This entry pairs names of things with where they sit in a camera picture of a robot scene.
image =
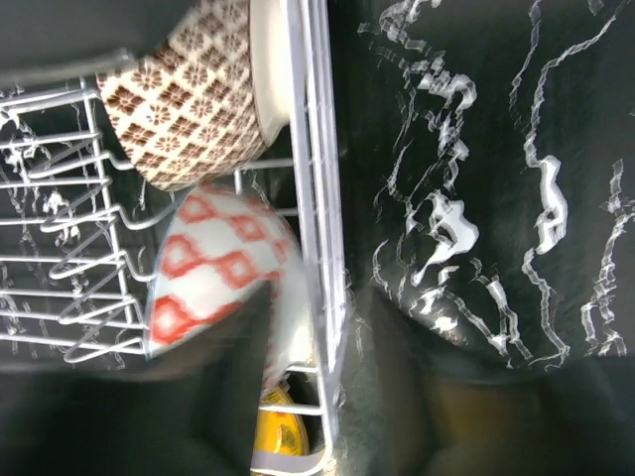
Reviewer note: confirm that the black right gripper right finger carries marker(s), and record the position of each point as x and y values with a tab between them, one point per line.
417	405

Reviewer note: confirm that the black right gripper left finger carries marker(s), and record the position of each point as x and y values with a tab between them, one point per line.
190	411

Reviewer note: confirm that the yellow patterned plate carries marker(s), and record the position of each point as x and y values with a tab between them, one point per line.
282	433

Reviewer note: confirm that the blue triangle patterned bowl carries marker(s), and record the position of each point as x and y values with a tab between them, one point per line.
219	246

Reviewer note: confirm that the white wire dish rack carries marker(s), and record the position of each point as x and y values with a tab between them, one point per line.
81	229

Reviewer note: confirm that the brown patterned bowl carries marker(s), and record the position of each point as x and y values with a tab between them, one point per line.
211	98

